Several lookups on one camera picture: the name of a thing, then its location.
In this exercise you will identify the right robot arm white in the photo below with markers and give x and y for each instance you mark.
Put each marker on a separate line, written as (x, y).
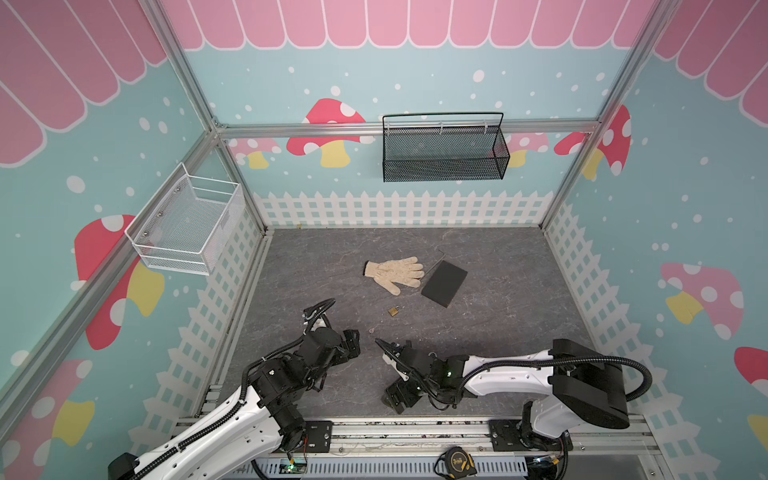
(572, 385)

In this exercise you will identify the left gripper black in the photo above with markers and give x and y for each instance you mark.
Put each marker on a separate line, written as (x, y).
(353, 347)

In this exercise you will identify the beige knit work glove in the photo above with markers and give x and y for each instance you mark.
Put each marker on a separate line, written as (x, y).
(390, 274)

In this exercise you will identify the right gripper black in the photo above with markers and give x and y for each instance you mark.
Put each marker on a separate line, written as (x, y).
(405, 369)

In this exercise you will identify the metal hex key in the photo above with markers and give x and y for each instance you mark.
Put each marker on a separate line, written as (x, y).
(437, 261)

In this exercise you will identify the white wire wall basket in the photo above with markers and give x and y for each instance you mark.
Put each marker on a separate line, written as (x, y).
(186, 225)

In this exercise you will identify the yellow black tape measure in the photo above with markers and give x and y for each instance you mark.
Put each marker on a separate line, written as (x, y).
(455, 463)

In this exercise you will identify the black flat box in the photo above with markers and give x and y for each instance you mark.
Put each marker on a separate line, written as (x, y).
(444, 283)

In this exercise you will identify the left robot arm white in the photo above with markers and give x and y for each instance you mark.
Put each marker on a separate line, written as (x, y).
(260, 417)

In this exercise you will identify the black mesh wall basket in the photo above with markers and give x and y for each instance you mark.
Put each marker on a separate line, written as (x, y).
(452, 146)

